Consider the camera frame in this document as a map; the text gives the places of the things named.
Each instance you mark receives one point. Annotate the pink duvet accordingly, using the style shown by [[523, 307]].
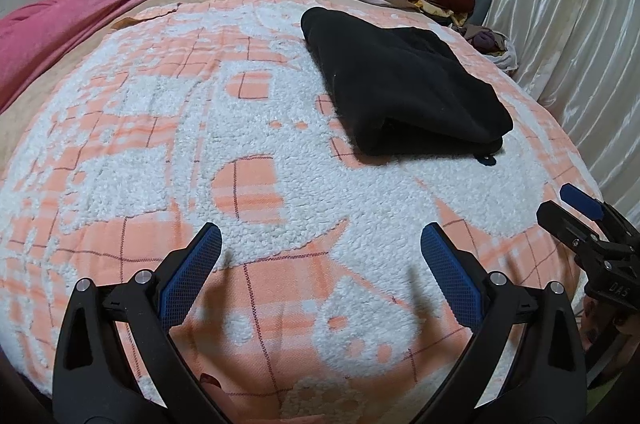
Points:
[[75, 14]]

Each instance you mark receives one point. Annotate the grey-blue pillow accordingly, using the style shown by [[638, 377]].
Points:
[[484, 4]]

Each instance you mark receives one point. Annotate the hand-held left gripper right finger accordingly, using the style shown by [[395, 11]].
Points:
[[450, 276]]

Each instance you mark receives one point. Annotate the white satin curtain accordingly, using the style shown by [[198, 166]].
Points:
[[575, 29]]

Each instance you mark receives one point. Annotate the orange and white plush blanket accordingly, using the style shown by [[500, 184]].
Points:
[[150, 144]]

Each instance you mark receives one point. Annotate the person's left hand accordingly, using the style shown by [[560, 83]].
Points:
[[215, 385]]

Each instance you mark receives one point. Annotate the black sweater with orange cuffs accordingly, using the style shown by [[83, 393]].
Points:
[[400, 79]]

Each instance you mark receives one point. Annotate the person's right hand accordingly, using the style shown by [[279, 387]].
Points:
[[592, 319]]

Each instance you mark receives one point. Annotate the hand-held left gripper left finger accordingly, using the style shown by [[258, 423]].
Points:
[[190, 279]]

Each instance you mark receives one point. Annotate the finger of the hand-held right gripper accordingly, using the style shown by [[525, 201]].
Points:
[[565, 224], [580, 199]]

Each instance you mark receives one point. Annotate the person's yellow-green garment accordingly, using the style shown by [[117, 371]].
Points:
[[615, 404]]

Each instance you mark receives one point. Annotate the white bag with clothes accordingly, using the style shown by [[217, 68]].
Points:
[[505, 54]]

